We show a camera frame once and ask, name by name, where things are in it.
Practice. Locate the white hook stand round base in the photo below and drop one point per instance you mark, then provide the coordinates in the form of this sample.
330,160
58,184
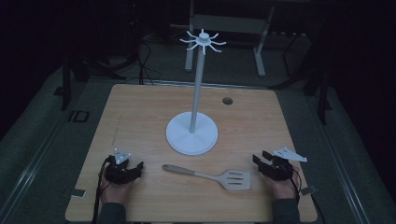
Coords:
193,133

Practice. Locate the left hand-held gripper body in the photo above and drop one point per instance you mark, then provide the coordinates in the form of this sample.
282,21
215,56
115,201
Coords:
120,172

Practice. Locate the grey metal desk frame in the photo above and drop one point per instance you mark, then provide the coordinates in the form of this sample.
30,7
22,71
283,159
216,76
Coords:
230,24

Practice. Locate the black metal stand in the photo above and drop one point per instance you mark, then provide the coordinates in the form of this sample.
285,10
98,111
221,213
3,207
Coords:
66,90
323,93

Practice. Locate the person's left hand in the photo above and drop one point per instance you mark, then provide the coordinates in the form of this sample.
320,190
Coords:
115,191

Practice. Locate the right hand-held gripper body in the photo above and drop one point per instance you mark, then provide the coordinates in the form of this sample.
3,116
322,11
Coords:
278,169

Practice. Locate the person's right hand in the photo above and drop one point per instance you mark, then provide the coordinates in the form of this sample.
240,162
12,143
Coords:
285,188

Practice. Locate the grey tape piece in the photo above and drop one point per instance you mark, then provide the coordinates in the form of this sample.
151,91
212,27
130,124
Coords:
308,190
78,193

